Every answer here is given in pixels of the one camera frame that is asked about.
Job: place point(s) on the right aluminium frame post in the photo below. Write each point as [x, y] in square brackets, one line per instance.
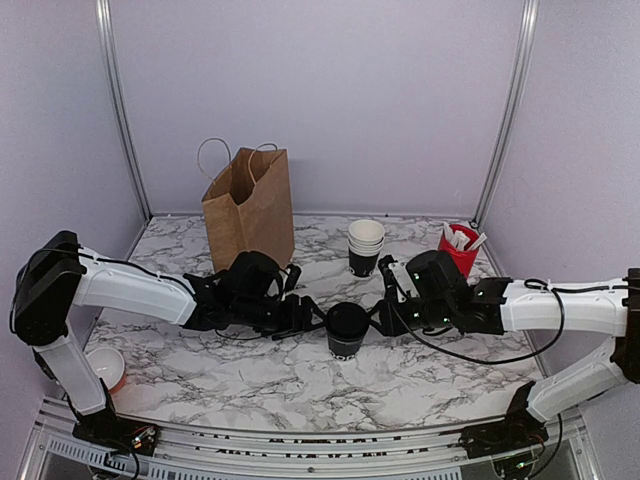
[515, 92]

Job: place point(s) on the front aluminium rail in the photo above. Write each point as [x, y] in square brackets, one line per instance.
[178, 451]

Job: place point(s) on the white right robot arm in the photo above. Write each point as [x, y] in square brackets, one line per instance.
[501, 304]

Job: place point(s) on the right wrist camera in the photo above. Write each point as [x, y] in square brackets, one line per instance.
[398, 284]

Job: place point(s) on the single black coffee cup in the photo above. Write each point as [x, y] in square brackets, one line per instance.
[344, 347]

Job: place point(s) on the stack of paper coffee cups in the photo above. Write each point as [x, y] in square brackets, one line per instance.
[365, 241]

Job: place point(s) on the red utensil cup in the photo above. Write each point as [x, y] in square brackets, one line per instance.
[462, 244]

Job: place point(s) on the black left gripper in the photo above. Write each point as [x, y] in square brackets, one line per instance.
[292, 323]

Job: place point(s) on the brown paper bag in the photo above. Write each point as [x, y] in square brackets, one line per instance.
[248, 207]

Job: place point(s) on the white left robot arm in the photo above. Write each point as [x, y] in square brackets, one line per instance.
[64, 275]

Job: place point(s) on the aluminium frame post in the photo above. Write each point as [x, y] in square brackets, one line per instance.
[108, 46]
[515, 92]

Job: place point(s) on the left aluminium frame post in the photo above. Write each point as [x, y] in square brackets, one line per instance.
[108, 46]

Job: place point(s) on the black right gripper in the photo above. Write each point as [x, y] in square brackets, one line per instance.
[391, 323]

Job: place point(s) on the orange white bowl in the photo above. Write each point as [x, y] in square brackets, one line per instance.
[109, 365]

